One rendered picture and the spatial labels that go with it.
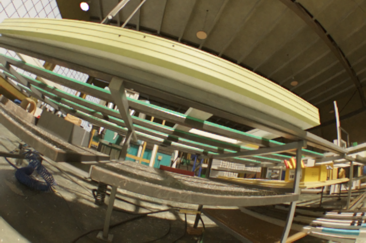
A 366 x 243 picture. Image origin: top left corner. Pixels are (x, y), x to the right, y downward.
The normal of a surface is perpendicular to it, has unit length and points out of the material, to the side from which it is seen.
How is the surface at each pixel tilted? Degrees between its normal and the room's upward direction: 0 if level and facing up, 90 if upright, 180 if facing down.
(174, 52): 90
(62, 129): 90
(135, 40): 90
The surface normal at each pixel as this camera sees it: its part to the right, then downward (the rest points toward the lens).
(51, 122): 0.26, -0.33
